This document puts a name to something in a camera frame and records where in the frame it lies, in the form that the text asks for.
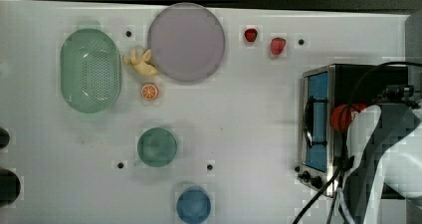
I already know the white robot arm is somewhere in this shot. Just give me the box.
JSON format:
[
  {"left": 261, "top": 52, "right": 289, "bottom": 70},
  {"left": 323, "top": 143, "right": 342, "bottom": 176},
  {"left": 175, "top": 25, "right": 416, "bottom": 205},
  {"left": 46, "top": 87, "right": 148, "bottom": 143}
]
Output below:
[{"left": 337, "top": 104, "right": 421, "bottom": 224}]

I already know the black toaster oven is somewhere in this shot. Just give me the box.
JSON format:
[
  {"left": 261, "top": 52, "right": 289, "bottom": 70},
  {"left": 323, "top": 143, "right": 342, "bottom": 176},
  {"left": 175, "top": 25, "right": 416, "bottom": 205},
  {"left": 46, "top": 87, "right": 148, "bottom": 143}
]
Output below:
[{"left": 297, "top": 64, "right": 408, "bottom": 197}]

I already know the orange slice toy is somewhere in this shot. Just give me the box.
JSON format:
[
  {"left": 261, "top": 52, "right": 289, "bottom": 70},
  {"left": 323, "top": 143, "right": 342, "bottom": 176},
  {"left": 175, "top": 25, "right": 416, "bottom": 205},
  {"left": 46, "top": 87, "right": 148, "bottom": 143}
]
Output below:
[{"left": 140, "top": 84, "right": 159, "bottom": 101}]

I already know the lilac round plate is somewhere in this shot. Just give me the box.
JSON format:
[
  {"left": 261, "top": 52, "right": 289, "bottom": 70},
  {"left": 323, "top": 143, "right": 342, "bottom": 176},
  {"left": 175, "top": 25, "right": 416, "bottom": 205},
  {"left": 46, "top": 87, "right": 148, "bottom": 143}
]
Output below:
[{"left": 147, "top": 3, "right": 225, "bottom": 83}]

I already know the green cup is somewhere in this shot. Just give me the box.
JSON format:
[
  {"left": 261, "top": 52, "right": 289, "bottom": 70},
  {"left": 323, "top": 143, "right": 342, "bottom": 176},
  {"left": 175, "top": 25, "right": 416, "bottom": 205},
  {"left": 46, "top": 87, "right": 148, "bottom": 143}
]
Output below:
[{"left": 134, "top": 127, "right": 177, "bottom": 167}]

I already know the yellow toy banana bunch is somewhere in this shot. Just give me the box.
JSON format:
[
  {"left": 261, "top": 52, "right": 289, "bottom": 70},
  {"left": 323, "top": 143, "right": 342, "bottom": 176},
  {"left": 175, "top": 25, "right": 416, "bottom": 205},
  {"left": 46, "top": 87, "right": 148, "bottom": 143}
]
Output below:
[{"left": 122, "top": 50, "right": 158, "bottom": 77}]

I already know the dark red toy strawberry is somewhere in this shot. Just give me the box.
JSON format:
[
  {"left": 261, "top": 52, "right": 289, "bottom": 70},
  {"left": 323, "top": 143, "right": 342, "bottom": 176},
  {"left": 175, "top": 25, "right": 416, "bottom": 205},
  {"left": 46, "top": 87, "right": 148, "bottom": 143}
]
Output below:
[{"left": 244, "top": 28, "right": 258, "bottom": 43}]

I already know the pink toy strawberry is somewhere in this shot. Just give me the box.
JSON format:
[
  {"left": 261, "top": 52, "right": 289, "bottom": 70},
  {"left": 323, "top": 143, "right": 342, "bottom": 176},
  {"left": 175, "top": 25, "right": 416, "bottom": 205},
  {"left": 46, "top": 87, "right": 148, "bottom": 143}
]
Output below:
[{"left": 270, "top": 38, "right": 287, "bottom": 56}]

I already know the blue bowl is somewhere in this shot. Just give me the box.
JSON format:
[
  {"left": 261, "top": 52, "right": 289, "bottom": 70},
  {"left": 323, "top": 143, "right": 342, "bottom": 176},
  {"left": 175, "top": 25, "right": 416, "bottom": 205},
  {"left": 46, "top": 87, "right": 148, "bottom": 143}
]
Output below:
[{"left": 176, "top": 187, "right": 212, "bottom": 224}]

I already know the green perforated colander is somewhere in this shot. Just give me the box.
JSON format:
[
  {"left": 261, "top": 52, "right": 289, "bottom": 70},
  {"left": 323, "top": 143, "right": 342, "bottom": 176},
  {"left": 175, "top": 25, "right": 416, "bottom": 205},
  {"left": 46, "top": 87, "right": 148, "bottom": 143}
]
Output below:
[{"left": 60, "top": 29, "right": 121, "bottom": 113}]

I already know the small black cylinder cup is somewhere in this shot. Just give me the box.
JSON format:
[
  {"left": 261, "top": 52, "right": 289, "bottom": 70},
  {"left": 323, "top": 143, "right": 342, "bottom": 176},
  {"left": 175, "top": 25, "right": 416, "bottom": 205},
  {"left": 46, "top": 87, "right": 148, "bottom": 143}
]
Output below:
[{"left": 0, "top": 128, "right": 10, "bottom": 148}]

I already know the large black utensil cup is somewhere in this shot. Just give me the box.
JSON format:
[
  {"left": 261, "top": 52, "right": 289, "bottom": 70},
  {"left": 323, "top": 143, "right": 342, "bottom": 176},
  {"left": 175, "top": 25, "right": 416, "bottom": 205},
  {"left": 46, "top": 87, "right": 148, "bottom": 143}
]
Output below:
[{"left": 0, "top": 168, "right": 21, "bottom": 207}]

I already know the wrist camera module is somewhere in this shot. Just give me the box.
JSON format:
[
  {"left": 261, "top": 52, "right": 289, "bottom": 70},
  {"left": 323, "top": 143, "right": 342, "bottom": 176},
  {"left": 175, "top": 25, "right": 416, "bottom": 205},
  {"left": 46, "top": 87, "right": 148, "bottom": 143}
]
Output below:
[{"left": 373, "top": 85, "right": 420, "bottom": 109}]

